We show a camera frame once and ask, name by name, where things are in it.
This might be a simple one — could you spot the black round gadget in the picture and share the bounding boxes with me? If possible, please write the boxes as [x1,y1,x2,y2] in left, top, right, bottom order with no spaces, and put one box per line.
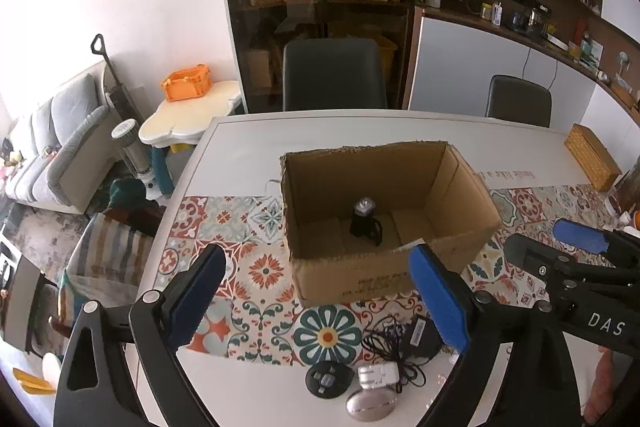
[305,361,353,400]

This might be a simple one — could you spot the white tower heater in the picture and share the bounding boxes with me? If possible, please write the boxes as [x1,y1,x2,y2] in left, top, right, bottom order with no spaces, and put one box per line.
[111,119,173,200]

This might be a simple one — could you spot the person's right hand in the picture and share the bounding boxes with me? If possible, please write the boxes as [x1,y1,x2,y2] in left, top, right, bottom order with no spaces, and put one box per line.
[582,347,615,425]

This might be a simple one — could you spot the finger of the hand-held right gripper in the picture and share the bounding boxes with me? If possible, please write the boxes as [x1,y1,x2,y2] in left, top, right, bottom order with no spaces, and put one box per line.
[502,233,581,280]
[552,218,640,270]

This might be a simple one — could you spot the grey sofa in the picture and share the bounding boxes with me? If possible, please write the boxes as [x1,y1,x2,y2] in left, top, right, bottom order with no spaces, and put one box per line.
[4,59,126,215]

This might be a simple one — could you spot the white lower cabinet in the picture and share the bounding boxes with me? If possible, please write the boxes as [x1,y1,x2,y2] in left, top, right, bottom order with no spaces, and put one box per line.
[407,7,616,132]

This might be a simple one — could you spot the narrow dark leather chair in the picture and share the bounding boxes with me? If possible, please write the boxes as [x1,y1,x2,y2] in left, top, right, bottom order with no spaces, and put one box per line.
[485,74,552,128]

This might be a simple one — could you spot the silver oval device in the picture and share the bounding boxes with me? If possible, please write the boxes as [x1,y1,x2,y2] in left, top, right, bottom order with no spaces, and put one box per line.
[345,388,400,423]

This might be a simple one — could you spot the woven wicker tissue box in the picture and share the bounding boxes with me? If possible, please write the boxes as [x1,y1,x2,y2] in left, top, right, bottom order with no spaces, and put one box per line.
[564,123,623,192]

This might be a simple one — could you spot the orange plastic crate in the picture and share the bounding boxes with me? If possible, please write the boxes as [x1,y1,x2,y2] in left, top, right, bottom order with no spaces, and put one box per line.
[160,63,213,104]

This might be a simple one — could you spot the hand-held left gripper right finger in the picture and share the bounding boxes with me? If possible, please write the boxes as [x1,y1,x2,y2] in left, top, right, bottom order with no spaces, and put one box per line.
[407,243,586,427]

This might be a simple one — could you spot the black power adapter with cable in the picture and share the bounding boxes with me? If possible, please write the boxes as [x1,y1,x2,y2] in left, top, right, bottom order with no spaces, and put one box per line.
[361,313,445,395]

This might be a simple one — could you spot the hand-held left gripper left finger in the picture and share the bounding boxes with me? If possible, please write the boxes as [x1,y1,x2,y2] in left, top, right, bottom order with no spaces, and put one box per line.
[54,243,228,427]

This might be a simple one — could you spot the brown cardboard box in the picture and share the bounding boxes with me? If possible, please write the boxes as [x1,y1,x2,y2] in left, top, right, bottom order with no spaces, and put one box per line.
[279,141,503,309]

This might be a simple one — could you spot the wide dark leather chair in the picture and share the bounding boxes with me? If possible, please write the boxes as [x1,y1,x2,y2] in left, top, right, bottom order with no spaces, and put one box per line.
[282,38,388,112]

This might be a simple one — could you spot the upright vacuum cleaner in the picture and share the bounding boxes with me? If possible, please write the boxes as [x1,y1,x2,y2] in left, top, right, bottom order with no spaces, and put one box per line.
[91,34,138,122]

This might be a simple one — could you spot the striped fabric basket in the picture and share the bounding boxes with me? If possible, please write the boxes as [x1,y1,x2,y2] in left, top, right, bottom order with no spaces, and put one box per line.
[62,212,156,308]

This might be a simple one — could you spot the glass kettle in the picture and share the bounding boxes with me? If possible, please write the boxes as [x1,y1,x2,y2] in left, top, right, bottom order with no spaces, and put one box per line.
[522,4,546,32]

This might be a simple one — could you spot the cream flower-shaped kids table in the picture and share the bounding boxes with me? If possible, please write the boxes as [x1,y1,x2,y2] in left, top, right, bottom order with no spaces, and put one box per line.
[138,80,245,198]

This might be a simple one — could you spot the dark green cloth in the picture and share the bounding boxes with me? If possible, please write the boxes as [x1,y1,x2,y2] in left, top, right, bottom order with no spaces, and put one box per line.
[102,178,166,233]

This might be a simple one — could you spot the small black flashlight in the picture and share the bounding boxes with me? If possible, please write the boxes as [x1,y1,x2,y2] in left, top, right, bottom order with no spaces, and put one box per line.
[348,196,385,248]

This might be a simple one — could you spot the white plug adapter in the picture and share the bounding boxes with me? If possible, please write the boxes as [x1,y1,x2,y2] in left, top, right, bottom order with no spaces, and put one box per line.
[357,361,401,392]

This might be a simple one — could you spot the yellow toy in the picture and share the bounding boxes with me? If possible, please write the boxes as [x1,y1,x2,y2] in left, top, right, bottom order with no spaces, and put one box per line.
[12,367,56,395]

